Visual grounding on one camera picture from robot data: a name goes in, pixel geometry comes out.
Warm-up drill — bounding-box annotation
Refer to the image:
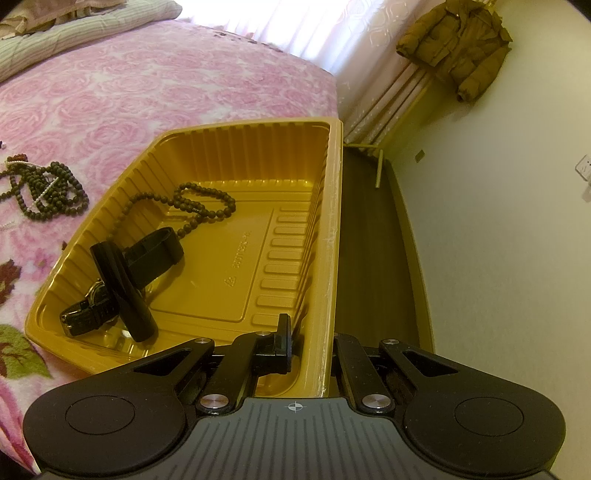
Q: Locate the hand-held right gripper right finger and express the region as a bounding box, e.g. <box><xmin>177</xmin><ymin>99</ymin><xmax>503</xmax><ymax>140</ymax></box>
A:
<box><xmin>332</xmin><ymin>335</ymin><xmax>503</xmax><ymax>413</ymax></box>

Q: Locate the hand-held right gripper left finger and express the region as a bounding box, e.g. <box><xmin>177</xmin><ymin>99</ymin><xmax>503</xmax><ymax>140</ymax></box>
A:
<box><xmin>95</xmin><ymin>314</ymin><xmax>305</xmax><ymax>415</ymax></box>

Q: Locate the yellow plastic tray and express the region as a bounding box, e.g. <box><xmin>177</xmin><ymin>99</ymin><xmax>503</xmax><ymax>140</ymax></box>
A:
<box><xmin>24</xmin><ymin>117</ymin><xmax>345</xmax><ymax>400</ymax></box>

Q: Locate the glossy black cylinder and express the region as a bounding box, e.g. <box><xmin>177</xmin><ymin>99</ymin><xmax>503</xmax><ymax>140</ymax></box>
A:
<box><xmin>90</xmin><ymin>241</ymin><xmax>158</xmax><ymax>343</ymax></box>

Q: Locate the black wristwatch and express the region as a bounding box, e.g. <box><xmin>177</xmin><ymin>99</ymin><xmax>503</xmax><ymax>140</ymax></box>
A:
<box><xmin>60</xmin><ymin>281</ymin><xmax>122</xmax><ymax>337</ymax></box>

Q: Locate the white pearl necklace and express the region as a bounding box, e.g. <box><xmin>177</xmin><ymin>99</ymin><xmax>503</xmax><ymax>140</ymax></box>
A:
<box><xmin>0</xmin><ymin>141</ymin><xmax>63</xmax><ymax>230</ymax></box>

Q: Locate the yellow coat rack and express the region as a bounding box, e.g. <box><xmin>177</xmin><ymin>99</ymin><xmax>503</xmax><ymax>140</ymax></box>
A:
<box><xmin>344</xmin><ymin>76</ymin><xmax>435</xmax><ymax>189</ymax></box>

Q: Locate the pink floral blanket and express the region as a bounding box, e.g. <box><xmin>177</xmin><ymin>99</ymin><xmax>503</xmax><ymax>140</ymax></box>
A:
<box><xmin>0</xmin><ymin>18</ymin><xmax>340</xmax><ymax>467</ymax></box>

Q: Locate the pink patterned curtain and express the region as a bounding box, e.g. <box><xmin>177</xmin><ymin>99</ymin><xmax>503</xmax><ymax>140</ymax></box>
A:
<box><xmin>339</xmin><ymin>0</ymin><xmax>435</xmax><ymax>148</ymax></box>

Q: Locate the sheer white curtain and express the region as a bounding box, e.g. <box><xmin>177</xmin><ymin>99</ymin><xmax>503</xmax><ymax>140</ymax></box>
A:
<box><xmin>175</xmin><ymin>0</ymin><xmax>370</xmax><ymax>79</ymax></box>

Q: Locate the brown padded jacket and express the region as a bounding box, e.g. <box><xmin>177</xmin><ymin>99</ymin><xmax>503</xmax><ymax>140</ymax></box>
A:
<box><xmin>396</xmin><ymin>0</ymin><xmax>513</xmax><ymax>103</ymax></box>

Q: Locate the green striped quilt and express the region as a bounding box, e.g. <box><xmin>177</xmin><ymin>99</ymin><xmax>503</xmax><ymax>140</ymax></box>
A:
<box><xmin>0</xmin><ymin>0</ymin><xmax>181</xmax><ymax>84</ymax></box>

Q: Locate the mauve pillow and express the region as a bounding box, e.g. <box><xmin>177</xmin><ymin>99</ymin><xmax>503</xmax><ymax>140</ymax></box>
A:
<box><xmin>0</xmin><ymin>0</ymin><xmax>139</xmax><ymax>37</ymax></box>

